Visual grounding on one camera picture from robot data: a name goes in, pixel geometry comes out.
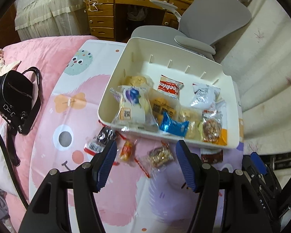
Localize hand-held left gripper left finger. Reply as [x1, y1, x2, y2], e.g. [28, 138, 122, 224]
[21, 139, 118, 233]

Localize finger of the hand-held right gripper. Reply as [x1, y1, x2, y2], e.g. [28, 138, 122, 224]
[242, 152, 282, 199]

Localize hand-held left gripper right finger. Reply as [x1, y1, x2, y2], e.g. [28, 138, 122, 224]
[176, 139, 274, 233]

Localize clear nut bar packet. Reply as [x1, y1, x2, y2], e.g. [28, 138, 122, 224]
[134, 142, 175, 179]

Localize blue foil snack packet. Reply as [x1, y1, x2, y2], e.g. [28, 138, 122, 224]
[159, 114, 190, 136]

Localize clear packet pale crumb cake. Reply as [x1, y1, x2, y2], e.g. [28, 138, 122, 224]
[179, 107, 204, 141]

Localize orange snack packet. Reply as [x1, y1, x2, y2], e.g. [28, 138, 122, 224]
[201, 109, 228, 146]

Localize white blueberry bread packet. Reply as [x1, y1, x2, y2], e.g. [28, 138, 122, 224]
[110, 85, 159, 133]

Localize clear packet yellow bread cubes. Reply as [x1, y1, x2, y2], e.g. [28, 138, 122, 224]
[149, 90, 181, 127]

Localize white silver snack packet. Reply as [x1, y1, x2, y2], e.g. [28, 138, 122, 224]
[190, 82, 221, 108]

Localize red white cracker packet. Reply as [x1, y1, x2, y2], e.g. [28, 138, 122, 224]
[157, 75, 185, 100]

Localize clear packet round pastry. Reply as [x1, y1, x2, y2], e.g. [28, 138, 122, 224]
[122, 75, 154, 94]

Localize white plastic bin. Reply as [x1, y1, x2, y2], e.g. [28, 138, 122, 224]
[98, 37, 241, 150]

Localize black shoulder bag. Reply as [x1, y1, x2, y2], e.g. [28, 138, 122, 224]
[0, 67, 42, 167]

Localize small orange candy packet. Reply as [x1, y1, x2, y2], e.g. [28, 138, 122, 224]
[119, 139, 136, 162]

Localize brown snack packet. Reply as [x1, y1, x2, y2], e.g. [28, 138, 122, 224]
[200, 150, 224, 164]

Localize dark snack packet red end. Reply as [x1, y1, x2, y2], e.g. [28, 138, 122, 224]
[84, 126, 117, 154]

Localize cartoon printed mat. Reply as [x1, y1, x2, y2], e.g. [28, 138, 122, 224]
[29, 39, 245, 233]

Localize white leaf print sheet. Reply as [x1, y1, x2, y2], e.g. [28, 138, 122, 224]
[216, 0, 291, 156]

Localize pink blanket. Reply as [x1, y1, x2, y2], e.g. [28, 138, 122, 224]
[0, 35, 99, 233]

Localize cream patterned cloth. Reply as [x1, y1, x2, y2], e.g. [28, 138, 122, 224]
[0, 49, 21, 78]

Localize grey office chair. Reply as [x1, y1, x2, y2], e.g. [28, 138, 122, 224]
[131, 0, 257, 61]

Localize clear plastic bag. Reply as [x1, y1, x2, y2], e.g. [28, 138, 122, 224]
[127, 5, 146, 21]

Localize wooden desk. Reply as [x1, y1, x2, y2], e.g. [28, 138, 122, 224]
[84, 0, 197, 42]

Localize white lace curtain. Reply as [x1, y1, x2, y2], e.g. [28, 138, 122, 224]
[15, 0, 91, 42]

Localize black cable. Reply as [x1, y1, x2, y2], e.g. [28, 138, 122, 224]
[0, 121, 29, 207]

